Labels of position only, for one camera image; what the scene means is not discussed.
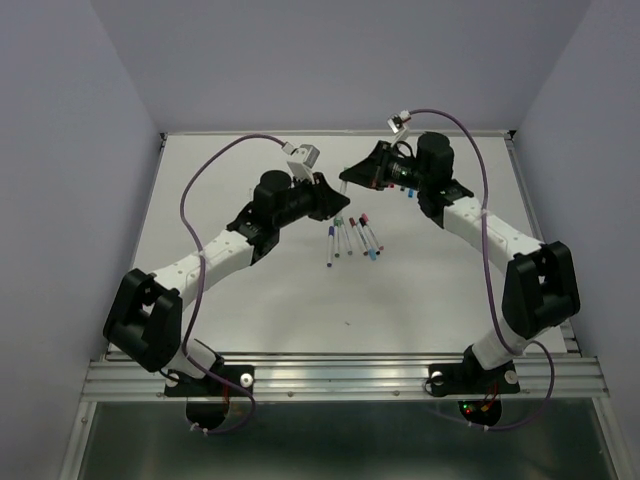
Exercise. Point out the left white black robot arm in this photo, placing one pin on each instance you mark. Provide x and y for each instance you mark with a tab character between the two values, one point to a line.
145	319

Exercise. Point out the grey green marker pen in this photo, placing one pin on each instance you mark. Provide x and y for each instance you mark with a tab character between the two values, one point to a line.
345	235

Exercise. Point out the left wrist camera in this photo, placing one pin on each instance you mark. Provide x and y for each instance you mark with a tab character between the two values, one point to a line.
301	159

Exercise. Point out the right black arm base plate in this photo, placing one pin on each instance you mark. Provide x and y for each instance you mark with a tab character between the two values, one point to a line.
446	379

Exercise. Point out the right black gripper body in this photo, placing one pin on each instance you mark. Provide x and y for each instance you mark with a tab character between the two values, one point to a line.
403	170

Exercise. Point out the dark red marker pen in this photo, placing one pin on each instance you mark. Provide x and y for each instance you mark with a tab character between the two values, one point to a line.
359	237

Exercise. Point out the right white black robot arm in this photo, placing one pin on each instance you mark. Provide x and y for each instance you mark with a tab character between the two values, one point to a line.
540	286

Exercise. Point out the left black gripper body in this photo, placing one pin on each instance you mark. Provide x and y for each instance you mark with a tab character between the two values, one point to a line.
307	196

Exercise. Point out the dark blue marker pen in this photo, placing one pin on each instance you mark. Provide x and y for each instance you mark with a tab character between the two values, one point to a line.
330	246

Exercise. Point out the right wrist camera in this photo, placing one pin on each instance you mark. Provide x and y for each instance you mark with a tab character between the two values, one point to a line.
397	122

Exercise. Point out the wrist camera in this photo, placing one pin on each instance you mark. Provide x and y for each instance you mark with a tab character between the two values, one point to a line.
397	122
301	159

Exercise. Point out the black marker pen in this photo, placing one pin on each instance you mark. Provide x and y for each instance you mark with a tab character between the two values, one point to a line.
375	245

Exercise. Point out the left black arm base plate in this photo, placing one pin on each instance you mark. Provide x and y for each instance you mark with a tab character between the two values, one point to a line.
186	386

